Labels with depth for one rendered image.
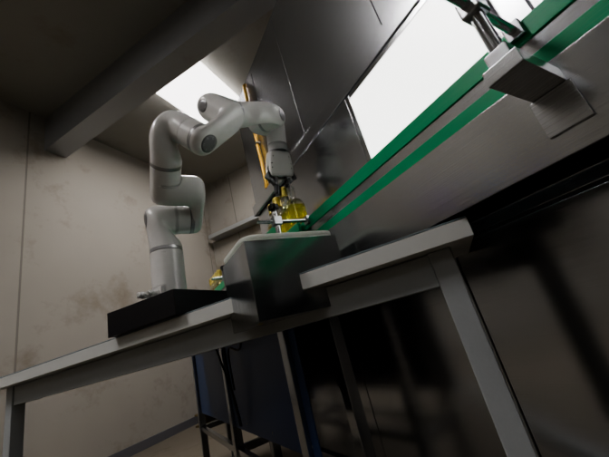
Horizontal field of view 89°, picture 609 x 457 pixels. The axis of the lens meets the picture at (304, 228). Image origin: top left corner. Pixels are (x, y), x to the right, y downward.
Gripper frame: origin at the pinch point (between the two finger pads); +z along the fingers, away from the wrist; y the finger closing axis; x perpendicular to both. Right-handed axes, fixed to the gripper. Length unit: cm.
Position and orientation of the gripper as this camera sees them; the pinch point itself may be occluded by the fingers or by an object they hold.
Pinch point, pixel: (282, 190)
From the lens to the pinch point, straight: 119.8
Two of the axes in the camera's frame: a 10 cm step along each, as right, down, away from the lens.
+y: -8.6, 0.5, -5.1
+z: 1.2, 9.9, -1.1
